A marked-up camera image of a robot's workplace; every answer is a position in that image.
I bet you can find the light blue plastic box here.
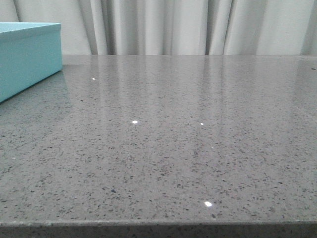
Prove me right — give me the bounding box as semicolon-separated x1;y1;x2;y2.
0;22;62;101

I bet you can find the white pleated curtain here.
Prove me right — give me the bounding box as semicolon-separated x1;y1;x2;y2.
0;0;317;55

